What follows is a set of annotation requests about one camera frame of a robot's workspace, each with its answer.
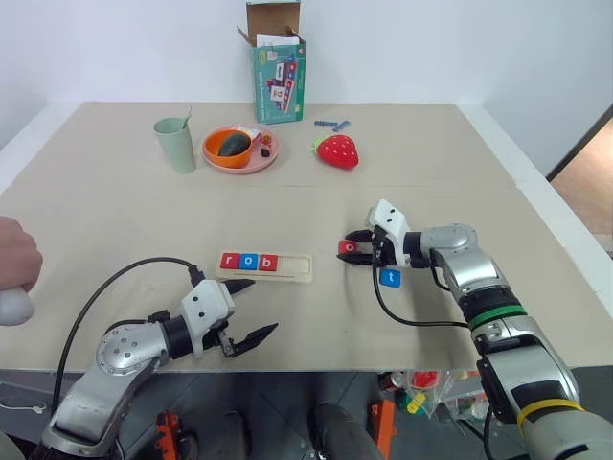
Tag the orange and black clamp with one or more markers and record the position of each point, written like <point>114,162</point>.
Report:
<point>166,433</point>
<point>381,424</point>

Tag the white paper sheets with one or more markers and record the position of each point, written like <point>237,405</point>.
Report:
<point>275,40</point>

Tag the blue letter o block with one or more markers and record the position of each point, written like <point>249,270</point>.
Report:
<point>248,262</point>

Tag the wooden letter tray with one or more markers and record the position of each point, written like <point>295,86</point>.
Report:
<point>297,269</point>

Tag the red toy strawberry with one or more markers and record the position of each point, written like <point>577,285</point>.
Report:
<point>341,151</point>

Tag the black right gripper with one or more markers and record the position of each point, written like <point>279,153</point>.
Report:
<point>381,249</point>

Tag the pink plastic plate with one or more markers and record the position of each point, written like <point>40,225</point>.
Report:
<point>272,155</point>

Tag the red letter o block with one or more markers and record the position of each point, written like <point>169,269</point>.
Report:
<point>350,247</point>

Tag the orange plastic bowl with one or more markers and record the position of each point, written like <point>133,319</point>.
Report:
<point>234,161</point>

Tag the light green plastic cup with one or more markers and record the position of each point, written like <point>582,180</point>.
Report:
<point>177,148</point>

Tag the person's bare hand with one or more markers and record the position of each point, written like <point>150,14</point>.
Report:
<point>16,254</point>

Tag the red letter b block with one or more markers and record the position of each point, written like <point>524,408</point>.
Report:
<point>268,263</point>

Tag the white rounded object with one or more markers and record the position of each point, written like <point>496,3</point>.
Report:
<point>14,306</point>

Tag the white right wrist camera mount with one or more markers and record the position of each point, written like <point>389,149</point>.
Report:
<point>390,218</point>

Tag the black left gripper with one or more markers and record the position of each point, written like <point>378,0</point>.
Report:
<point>221,341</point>

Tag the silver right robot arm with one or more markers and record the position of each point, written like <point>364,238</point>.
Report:
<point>479,270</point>

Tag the red letter r block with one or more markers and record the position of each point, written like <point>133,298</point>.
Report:
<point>230,261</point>

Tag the small blue flat piece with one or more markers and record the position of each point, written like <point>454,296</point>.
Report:
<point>325,123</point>
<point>342,125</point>

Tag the dark green toy avocado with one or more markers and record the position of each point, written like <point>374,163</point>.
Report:
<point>234,145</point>

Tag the red and white toy packet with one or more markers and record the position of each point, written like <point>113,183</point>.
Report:
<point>251,132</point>

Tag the light green spoon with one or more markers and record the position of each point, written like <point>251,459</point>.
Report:
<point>188,116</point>

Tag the clear plastic toy bag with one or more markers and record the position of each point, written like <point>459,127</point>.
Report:
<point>450,393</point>

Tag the dark door frame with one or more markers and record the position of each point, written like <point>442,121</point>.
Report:
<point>579,144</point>

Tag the red toy fruit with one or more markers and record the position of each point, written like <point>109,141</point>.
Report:
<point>424,379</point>

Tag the yellow and green toy pieces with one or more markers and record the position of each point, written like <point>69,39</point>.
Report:
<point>416,402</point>

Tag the teal cardboard toy box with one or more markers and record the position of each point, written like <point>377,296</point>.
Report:
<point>280,88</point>

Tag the blue letter t block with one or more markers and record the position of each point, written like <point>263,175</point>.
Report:
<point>392,278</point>

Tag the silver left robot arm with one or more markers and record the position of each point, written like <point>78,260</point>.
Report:
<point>120,352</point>

